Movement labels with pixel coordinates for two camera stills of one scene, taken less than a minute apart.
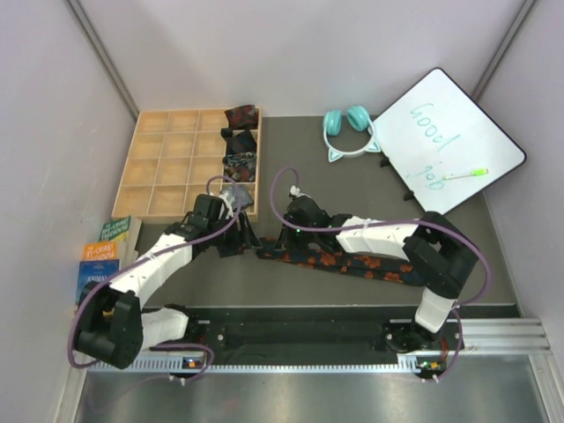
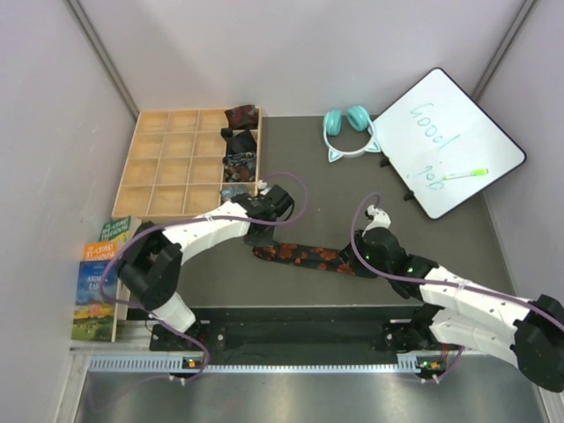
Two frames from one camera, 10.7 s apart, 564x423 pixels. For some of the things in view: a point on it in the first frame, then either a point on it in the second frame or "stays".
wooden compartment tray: x=172 y=157 stays
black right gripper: x=285 y=242 -> x=349 y=258
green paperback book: x=124 y=230 stays
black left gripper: x=241 y=240 -> x=255 y=241
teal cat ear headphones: x=359 y=118 stays
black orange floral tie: x=376 y=268 stays
